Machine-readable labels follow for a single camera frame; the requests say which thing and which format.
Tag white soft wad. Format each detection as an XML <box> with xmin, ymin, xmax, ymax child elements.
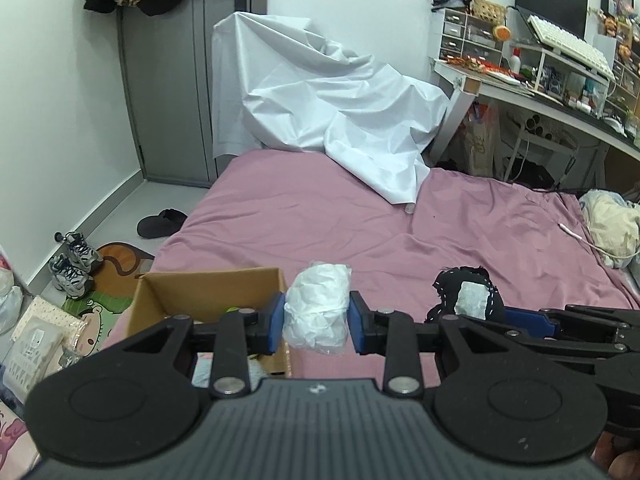
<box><xmin>283</xmin><ymin>262</ymin><xmax>352</xmax><ymax>354</ymax></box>

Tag black studded soft pouch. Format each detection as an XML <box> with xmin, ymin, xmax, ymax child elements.
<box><xmin>425</xmin><ymin>266</ymin><xmax>506</xmax><ymax>323</ymax></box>

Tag blue denim bunny plush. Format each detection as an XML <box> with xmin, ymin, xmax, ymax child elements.
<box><xmin>191</xmin><ymin>352</ymin><xmax>270</xmax><ymax>391</ymax></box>

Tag person's right hand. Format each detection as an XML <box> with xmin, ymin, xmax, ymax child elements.
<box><xmin>591</xmin><ymin>432</ymin><xmax>640</xmax><ymax>480</ymax></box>

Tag brown cardboard box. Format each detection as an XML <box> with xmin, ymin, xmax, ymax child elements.
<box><xmin>124</xmin><ymin>266</ymin><xmax>294</xmax><ymax>380</ymax></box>

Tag pink bed sheet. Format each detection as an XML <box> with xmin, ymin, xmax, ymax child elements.
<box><xmin>98</xmin><ymin>148</ymin><xmax>640</xmax><ymax>386</ymax></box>

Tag cream blanket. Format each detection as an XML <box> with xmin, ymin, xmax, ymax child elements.
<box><xmin>578</xmin><ymin>190</ymin><xmax>639</xmax><ymax>269</ymax></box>

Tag black slipper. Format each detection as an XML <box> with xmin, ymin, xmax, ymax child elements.
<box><xmin>137</xmin><ymin>208</ymin><xmax>188</xmax><ymax>240</ymax></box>

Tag cartoon floor mat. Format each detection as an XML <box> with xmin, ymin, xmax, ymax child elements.
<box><xmin>62</xmin><ymin>243</ymin><xmax>154</xmax><ymax>356</ymax></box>

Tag grey sneaker far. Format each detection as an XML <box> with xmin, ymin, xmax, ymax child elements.
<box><xmin>54</xmin><ymin>231</ymin><xmax>103</xmax><ymax>274</ymax></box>

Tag grey sneaker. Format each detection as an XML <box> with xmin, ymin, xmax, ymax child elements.
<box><xmin>54</xmin><ymin>231</ymin><xmax>103</xmax><ymax>274</ymax></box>
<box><xmin>47</xmin><ymin>254</ymin><xmax>94</xmax><ymax>300</ymax></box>

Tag grey sneaker near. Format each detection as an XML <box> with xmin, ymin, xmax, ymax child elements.
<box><xmin>47</xmin><ymin>254</ymin><xmax>94</xmax><ymax>300</ymax></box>

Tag white draped sheet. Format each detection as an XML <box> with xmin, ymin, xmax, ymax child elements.
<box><xmin>210</xmin><ymin>12</ymin><xmax>449</xmax><ymax>205</ymax></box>

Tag packaged bedding stack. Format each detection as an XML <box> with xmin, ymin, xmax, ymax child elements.
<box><xmin>2</xmin><ymin>296</ymin><xmax>88</xmax><ymax>404</ymax></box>

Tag white desk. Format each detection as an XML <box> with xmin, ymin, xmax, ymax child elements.
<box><xmin>427</xmin><ymin>58</ymin><xmax>639</xmax><ymax>164</ymax></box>

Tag grey plastic bag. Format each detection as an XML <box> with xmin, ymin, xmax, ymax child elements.
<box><xmin>0</xmin><ymin>285</ymin><xmax>24</xmax><ymax>335</ymax></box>

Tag white red plastic bag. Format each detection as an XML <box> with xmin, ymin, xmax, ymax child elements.
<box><xmin>0</xmin><ymin>250</ymin><xmax>14</xmax><ymax>296</ymax></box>

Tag white keyboard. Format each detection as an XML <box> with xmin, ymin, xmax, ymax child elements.
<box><xmin>526</xmin><ymin>14</ymin><xmax>614</xmax><ymax>80</ymax></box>

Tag grey door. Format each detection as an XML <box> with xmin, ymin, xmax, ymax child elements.
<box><xmin>117</xmin><ymin>0</ymin><xmax>267</xmax><ymax>188</ymax></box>

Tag white drawer organizer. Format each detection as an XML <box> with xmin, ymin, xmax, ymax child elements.
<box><xmin>433</xmin><ymin>9</ymin><xmax>503</xmax><ymax>65</ymax></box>

